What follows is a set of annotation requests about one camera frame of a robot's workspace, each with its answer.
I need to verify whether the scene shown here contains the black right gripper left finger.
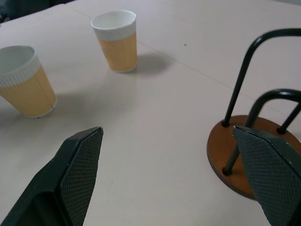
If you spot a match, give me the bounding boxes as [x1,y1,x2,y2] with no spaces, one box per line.
[0,126,104,226]

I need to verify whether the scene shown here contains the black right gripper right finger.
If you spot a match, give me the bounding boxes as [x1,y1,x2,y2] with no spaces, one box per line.
[232,125,301,226]

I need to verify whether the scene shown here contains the wooden-base black wire rack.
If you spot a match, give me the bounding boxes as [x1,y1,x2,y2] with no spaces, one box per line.
[206,28,301,201]

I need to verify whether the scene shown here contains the orange and white paper cup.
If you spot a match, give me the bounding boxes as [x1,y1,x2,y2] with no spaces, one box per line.
[0,45,58,119]
[90,9,138,73]

